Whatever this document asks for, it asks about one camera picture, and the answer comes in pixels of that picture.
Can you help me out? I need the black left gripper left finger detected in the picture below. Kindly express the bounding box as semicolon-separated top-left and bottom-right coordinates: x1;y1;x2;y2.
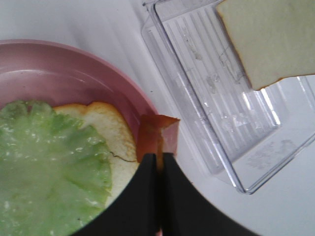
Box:
73;154;158;236

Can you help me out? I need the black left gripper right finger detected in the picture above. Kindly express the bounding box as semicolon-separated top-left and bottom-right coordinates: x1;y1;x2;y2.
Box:
157;152;256;236

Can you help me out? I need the bacon strip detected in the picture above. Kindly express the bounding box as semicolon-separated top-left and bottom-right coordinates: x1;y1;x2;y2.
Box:
136;115;180;173

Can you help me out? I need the green lettuce leaf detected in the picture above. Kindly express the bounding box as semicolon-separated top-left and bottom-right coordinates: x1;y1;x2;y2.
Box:
0;100;112;236

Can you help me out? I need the bread slice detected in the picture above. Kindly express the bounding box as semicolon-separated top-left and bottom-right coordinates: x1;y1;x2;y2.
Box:
54;102;139;207
216;0;315;90

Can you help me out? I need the clear right bread tray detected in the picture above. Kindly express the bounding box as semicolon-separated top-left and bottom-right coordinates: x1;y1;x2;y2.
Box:
142;0;315;194

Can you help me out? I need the pink round plate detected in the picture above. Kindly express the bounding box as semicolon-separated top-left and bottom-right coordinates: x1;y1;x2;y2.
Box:
0;39;159;158

